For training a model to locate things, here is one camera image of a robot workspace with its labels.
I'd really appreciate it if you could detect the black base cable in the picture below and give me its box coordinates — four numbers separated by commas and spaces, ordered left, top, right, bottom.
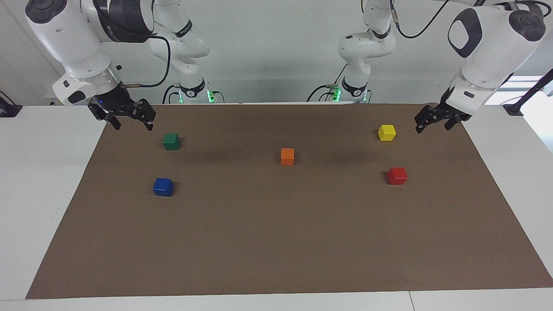
306, 64, 349, 102
162, 84, 180, 105

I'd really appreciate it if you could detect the black arm gripper cable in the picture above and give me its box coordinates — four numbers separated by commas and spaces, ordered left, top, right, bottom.
389, 0, 451, 40
120, 35, 172, 89

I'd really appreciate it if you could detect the brown table mat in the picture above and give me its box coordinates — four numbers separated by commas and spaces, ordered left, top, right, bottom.
25, 102, 553, 299

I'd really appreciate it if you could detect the black right arm gripper cable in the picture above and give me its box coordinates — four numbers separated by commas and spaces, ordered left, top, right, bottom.
120, 35, 172, 89

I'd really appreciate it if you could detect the red cube block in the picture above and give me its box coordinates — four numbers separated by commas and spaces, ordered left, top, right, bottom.
386, 167, 408, 186

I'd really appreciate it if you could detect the blue cube block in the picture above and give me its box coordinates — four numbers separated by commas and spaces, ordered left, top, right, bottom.
153, 177, 175, 197

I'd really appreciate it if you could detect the black table clamp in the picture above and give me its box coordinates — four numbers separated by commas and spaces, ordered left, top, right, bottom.
0, 91, 22, 118

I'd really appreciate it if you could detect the black left arm gripper cable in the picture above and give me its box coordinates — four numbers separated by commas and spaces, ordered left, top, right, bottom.
389, 0, 451, 40

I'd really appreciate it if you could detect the black stand pole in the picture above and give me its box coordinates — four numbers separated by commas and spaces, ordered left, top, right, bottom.
503, 69, 553, 116

